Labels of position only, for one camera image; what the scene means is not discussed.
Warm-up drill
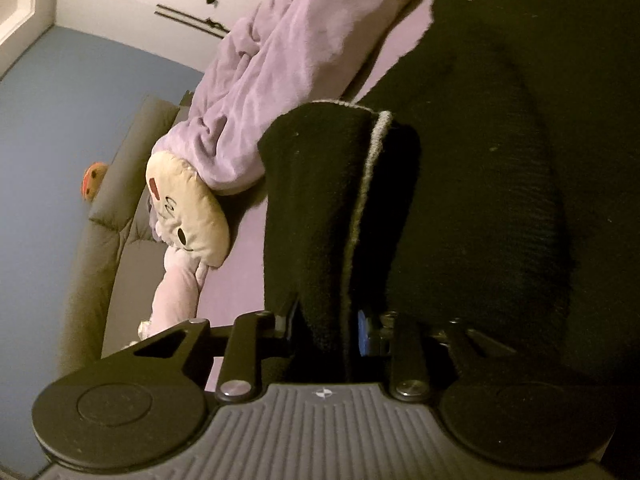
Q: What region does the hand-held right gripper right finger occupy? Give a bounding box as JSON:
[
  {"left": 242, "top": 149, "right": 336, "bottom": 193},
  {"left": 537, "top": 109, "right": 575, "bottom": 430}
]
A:
[{"left": 355, "top": 309, "right": 518, "bottom": 404}]

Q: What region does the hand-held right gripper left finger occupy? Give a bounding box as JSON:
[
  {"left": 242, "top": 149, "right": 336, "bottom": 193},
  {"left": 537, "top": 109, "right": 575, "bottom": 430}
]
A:
[{"left": 132, "top": 300, "right": 301, "bottom": 404}]

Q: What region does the black knit sweater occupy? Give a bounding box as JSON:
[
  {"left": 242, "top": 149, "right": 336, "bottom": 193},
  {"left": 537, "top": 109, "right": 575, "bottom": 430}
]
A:
[{"left": 257, "top": 0, "right": 640, "bottom": 461}]

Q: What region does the cream plush face pillow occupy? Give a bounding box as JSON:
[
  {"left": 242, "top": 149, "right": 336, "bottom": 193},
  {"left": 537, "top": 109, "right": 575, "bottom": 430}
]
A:
[{"left": 145, "top": 151, "right": 231, "bottom": 267}]

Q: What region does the grey padded headboard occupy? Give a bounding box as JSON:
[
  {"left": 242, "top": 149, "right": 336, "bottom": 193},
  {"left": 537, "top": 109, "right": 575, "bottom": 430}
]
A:
[{"left": 59, "top": 91, "right": 197, "bottom": 377}]

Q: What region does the orange plush toy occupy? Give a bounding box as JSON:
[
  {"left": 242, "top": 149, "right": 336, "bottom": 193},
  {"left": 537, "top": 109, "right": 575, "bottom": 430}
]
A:
[{"left": 82, "top": 162, "right": 109, "bottom": 204}]

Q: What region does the purple fleece blanket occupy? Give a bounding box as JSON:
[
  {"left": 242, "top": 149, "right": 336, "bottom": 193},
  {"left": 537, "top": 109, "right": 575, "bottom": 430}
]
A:
[{"left": 150, "top": 0, "right": 463, "bottom": 197}]

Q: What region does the white window frame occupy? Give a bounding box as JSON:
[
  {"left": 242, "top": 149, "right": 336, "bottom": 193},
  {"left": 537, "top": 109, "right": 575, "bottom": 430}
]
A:
[{"left": 0, "top": 0, "right": 57, "bottom": 52}]

